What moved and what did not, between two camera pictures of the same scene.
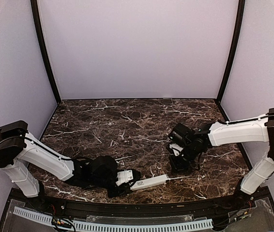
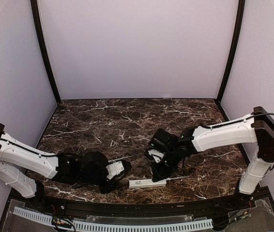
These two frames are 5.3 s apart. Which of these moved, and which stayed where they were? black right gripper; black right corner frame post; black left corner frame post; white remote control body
Moved: black right gripper
Stayed: black left corner frame post; white remote control body; black right corner frame post
